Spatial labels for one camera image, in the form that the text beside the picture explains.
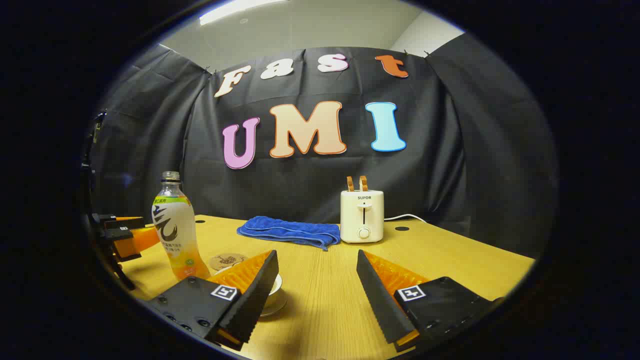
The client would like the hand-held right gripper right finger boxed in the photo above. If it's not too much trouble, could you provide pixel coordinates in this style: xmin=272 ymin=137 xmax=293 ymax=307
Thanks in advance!
xmin=356 ymin=250 xmax=506 ymax=353

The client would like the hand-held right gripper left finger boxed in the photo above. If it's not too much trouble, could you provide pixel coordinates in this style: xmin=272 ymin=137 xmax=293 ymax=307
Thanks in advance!
xmin=147 ymin=250 xmax=280 ymax=351

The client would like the white teacup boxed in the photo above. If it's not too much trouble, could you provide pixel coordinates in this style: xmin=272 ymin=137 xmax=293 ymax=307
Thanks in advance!
xmin=262 ymin=274 xmax=284 ymax=308

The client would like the clear water bottle white label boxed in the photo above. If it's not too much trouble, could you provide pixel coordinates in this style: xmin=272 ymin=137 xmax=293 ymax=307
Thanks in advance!
xmin=151 ymin=171 xmax=212 ymax=281

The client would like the round wooden coaster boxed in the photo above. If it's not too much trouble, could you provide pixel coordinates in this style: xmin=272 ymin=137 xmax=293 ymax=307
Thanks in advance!
xmin=208 ymin=253 xmax=249 ymax=272

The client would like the blue folded towel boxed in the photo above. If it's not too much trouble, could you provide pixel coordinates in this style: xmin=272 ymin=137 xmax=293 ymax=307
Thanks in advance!
xmin=236 ymin=216 xmax=342 ymax=252

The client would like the cream toaster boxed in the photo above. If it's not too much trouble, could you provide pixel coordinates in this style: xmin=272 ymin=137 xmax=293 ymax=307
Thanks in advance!
xmin=340 ymin=189 xmax=385 ymax=244

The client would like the black backdrop cloth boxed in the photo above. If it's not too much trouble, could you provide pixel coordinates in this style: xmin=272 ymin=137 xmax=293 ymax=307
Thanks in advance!
xmin=90 ymin=44 xmax=558 ymax=261

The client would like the white power cable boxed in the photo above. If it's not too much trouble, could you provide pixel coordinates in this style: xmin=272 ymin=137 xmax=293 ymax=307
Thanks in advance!
xmin=383 ymin=213 xmax=428 ymax=224

